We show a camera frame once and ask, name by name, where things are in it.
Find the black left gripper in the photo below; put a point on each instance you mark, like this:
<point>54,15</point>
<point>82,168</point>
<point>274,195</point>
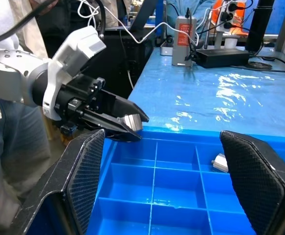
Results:
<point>81,98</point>

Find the blue compartment tray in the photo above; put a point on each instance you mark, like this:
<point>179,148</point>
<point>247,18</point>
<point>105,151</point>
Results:
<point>176,183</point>

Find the person in beige jacket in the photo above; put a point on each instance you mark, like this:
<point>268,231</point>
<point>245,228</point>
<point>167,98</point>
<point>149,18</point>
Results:
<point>12,151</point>

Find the black power adapter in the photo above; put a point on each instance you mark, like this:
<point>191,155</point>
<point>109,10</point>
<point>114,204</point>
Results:
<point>221,57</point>

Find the black round pole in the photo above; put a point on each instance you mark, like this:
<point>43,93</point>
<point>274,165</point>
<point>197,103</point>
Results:
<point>258,24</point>

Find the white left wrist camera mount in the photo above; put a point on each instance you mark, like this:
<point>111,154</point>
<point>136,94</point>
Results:
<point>71,51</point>

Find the grey battery pack red label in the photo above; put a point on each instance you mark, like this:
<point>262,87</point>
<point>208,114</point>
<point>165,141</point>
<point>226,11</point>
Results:
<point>183,46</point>

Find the small white box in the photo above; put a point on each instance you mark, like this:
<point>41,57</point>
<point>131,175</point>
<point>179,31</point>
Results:
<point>166,50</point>

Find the white power strip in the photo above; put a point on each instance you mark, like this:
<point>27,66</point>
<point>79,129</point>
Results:
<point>226,17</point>

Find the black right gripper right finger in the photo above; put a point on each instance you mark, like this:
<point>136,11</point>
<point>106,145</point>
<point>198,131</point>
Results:
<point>254,186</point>

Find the person in light blue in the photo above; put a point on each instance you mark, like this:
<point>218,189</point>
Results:
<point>196,8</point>

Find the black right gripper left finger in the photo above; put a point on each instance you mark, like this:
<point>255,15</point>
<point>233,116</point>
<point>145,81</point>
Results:
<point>83,176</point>

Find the metal roller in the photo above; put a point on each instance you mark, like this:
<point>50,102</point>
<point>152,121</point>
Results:
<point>132,122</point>
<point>220,163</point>

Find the white cup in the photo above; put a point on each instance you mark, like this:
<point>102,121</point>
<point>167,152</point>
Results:
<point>230,43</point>

